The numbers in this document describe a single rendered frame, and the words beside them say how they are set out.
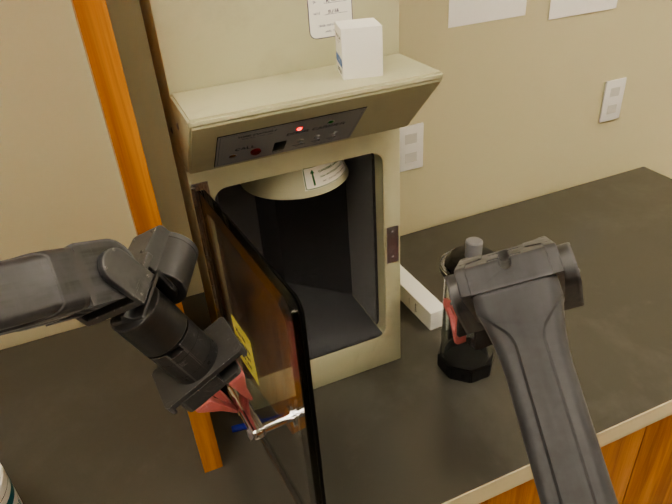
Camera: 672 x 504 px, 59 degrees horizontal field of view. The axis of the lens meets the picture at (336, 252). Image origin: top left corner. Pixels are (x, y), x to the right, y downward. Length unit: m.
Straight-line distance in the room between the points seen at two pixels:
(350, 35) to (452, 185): 0.89
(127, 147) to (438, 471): 0.65
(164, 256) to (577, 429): 0.42
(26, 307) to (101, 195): 0.78
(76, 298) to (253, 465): 0.55
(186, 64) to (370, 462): 0.64
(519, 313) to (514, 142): 1.23
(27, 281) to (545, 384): 0.40
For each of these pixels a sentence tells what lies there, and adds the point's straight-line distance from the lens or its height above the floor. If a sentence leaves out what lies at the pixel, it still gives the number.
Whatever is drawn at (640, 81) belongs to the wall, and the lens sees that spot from 1.89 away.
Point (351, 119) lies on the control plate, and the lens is 0.78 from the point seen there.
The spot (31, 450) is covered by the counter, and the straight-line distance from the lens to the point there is 1.17.
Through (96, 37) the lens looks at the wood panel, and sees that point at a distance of 0.66.
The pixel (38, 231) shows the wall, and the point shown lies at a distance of 1.31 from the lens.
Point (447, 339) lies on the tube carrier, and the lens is 1.07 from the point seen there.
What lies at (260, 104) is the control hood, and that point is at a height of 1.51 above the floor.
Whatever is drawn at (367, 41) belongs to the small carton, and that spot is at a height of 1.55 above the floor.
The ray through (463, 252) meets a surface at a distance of 1.01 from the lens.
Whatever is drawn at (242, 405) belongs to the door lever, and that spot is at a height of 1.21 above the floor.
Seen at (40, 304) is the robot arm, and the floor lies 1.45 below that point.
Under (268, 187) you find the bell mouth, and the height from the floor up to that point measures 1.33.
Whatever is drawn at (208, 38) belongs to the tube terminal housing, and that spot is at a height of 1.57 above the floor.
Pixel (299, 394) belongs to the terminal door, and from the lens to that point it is 0.64.
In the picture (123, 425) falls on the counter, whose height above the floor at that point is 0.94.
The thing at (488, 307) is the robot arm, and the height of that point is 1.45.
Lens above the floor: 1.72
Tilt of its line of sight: 32 degrees down
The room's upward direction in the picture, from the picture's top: 4 degrees counter-clockwise
